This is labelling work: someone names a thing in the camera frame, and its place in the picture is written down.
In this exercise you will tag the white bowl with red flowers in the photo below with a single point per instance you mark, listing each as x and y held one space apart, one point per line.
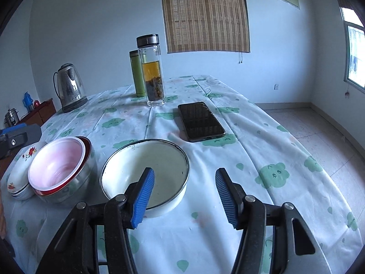
20 174

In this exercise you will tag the black kettle base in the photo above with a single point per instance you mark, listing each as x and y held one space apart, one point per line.
75 107

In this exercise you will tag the blue water bottle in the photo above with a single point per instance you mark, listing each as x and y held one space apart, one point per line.
27 101

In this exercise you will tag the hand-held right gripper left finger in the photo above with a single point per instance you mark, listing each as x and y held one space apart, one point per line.
142 199

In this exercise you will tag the red plastic bowl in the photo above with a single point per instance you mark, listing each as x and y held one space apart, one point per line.
57 165

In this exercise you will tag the brown wooden cabinet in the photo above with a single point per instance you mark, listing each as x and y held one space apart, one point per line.
42 112

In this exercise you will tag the black smartphone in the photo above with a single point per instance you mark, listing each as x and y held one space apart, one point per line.
201 120

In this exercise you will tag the steel bowl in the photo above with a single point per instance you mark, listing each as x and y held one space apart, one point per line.
79 182

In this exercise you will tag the window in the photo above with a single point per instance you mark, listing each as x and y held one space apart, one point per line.
355 54

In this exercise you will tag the glass tea bottle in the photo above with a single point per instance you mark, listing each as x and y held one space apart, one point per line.
152 77

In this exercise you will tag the steel pot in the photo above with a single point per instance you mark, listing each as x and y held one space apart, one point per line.
11 118

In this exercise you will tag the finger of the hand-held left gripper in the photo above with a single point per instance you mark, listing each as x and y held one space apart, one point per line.
17 141

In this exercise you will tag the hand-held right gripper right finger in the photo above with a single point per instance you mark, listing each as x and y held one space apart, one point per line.
225 197

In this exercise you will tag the steel electric kettle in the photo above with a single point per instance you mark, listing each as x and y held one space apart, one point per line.
70 85

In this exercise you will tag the green thermos bottle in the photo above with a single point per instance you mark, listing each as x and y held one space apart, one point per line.
137 74

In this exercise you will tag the bamboo window blind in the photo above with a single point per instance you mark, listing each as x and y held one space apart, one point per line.
205 14

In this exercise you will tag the white enamel bowl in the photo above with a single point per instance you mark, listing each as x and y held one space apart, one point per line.
165 162

